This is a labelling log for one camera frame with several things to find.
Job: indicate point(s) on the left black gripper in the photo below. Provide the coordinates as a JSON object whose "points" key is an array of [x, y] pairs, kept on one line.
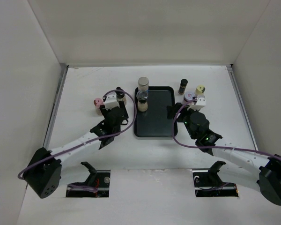
{"points": [[104, 110]]}

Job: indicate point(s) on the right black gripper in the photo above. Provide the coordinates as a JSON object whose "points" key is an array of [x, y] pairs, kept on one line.
{"points": [[183, 111]]}

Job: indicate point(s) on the clear top pepper grinder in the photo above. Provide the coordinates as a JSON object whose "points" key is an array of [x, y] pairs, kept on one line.
{"points": [[142, 97]]}

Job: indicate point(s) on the silver lid grain bottle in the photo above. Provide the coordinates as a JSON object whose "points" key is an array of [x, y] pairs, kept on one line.
{"points": [[143, 84]]}

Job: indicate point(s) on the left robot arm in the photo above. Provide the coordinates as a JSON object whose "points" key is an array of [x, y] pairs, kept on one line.
{"points": [[43, 173]]}

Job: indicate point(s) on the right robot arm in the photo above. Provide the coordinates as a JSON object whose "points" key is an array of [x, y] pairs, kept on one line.
{"points": [[260, 171]]}

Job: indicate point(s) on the black lid bottle rear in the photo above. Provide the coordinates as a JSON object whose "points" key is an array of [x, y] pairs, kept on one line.
{"points": [[120, 95]]}

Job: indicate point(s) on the pink cap spice bottle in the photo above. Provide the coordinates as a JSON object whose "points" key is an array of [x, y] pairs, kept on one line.
{"points": [[97, 103]]}

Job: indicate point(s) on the white lid sauce jar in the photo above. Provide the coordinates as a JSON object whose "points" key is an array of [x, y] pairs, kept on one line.
{"points": [[188, 96]]}

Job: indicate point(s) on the black cap spice jar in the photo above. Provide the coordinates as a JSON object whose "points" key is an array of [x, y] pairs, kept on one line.
{"points": [[182, 87]]}

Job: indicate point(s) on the black rectangular tray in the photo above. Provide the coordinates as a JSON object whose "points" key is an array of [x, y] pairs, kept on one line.
{"points": [[153, 123]]}

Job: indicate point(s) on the yellow cap spice bottle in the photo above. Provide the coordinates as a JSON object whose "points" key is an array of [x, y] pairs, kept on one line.
{"points": [[200, 89]]}

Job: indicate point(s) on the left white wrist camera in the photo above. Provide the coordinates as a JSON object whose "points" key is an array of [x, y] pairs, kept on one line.
{"points": [[110, 101]]}

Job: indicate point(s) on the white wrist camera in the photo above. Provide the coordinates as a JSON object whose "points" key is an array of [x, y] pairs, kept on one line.
{"points": [[110, 101], [199, 103]]}

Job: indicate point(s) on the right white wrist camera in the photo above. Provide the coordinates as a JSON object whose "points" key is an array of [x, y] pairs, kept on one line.
{"points": [[199, 103]]}

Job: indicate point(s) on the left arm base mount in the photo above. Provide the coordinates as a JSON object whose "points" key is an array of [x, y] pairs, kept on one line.
{"points": [[96, 185]]}

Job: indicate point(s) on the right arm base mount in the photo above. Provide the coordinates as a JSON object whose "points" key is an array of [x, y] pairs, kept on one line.
{"points": [[207, 183]]}

